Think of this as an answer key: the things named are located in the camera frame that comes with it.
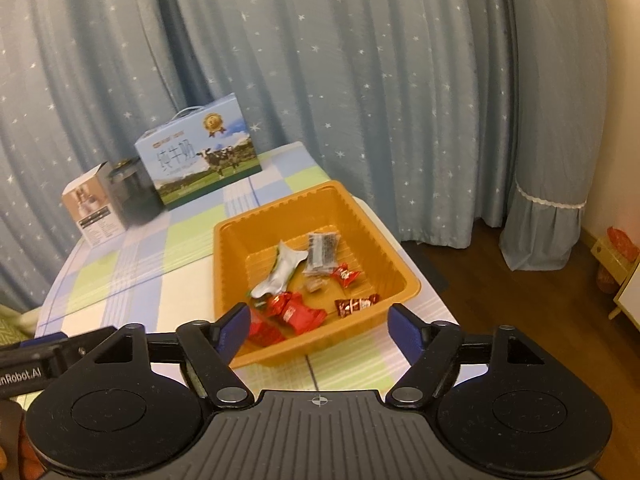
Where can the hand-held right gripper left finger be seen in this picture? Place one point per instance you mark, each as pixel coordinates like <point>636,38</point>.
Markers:
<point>235,332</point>

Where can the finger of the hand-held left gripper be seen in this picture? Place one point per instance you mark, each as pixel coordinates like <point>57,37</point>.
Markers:
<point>75,342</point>

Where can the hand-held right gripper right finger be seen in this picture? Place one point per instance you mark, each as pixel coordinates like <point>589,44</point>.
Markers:
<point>404,332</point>

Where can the red snack packet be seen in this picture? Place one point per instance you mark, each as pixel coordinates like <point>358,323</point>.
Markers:
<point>280,304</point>
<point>265,332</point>
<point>305,317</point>

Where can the dark red striped candy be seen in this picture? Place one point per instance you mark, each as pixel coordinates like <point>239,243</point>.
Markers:
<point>355,306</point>

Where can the small red twisted candy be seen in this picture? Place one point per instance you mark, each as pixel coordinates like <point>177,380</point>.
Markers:
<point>346,275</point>

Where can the white snack packet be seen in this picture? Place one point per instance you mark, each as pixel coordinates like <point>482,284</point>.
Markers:
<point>285,265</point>

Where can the brown clear-wrapped candy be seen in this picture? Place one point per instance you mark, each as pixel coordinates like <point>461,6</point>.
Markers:
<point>317,286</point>

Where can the grey clear snack packet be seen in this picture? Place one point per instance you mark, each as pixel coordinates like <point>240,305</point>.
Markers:
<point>322,252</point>

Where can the orange plastic tray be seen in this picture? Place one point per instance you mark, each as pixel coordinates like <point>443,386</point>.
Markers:
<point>320,210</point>

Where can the person's left hand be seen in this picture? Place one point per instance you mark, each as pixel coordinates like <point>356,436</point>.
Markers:
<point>12,435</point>

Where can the green patterned cushion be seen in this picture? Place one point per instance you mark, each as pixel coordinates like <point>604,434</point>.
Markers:
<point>12,325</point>

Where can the white product box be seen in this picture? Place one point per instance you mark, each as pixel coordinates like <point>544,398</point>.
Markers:
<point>95,210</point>

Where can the blue milk carton box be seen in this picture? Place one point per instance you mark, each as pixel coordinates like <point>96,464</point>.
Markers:
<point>200,160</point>

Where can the yellow wooden box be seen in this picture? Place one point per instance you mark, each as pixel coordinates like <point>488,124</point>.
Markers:
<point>605,260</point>

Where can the red plastic bag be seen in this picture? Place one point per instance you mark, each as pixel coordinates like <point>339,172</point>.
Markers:
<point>622,242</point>

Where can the blue star curtain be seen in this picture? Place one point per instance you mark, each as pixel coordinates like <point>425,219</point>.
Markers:
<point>350,85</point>

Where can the blue lace-trimmed cabinet cover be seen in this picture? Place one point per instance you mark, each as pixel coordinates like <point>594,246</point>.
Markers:
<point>550,110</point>

